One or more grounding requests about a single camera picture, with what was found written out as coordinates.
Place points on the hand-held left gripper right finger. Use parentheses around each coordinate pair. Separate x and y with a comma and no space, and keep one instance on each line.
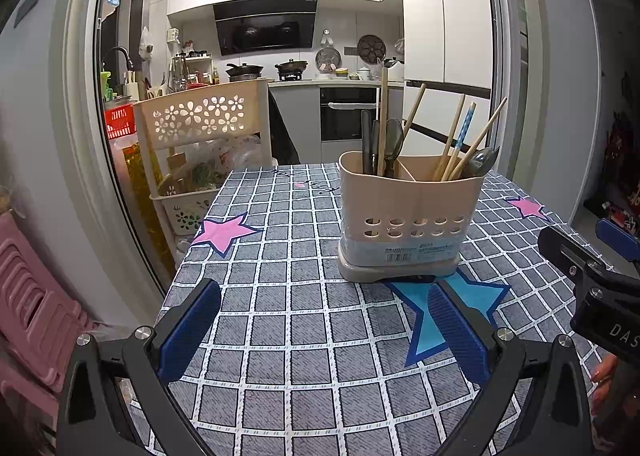
(455,331)

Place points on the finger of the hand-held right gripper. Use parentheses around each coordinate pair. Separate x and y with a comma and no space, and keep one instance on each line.
(570,251)
(620,238)

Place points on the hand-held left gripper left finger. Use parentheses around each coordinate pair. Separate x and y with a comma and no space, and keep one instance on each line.
(192,331)

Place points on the beige plastic utensil holder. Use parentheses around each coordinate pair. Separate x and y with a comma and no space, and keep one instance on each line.
(400,206)

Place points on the wooden chopsticks bundle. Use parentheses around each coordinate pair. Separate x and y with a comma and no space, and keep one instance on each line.
(487,124)

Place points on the blue dotted wooden chopstick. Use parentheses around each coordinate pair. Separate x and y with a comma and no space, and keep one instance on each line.
(467,123)

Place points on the plain wooden chopstick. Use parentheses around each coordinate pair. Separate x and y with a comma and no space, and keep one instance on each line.
(415,108)
(384,110)
(452,128)

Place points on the dark grey chopstick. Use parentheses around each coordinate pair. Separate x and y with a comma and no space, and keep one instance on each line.
(367,140)

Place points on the person's right hand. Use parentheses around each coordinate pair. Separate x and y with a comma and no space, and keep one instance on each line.
(606,370)

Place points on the dark red clutter pile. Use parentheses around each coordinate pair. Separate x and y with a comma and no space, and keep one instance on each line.
(617,145)

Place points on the grey checked star tablecloth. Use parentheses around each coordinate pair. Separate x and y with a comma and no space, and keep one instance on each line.
(300,336)

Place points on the stack of pink plastic stools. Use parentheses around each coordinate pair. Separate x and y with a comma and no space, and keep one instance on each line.
(35,296)

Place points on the yellow oil bottle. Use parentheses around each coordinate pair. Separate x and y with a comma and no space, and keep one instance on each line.
(140,170)

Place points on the clear plastic bag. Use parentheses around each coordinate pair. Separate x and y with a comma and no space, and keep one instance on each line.
(235,153)

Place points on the beige flower-cutout storage trolley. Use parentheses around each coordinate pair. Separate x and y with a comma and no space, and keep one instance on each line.
(200,113)

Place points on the red plastic basket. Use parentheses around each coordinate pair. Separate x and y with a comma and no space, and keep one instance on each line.
(120,123)

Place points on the built-in black oven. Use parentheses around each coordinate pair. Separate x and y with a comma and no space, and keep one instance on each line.
(345,120)

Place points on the white refrigerator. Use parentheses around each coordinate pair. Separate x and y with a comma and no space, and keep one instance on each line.
(465,35)

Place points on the white spice rack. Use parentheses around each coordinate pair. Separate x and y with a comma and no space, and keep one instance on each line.
(192,68)

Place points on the black wok with lid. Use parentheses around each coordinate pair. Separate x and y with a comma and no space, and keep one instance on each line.
(244,69)

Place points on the round dark mould pan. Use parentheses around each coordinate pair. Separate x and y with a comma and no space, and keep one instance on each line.
(371,48)

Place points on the hanging white plastic bag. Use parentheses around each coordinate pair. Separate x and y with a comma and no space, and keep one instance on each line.
(146,45)

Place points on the black kitchen faucet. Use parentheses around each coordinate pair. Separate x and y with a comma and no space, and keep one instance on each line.
(117,49)

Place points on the round metal steamer rack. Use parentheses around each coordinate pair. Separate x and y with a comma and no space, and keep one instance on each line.
(328,59)

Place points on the black range hood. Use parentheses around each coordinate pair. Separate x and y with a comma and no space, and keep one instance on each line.
(265,28)

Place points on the dark grey wall panel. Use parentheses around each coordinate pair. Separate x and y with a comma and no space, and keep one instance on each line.
(27,8)

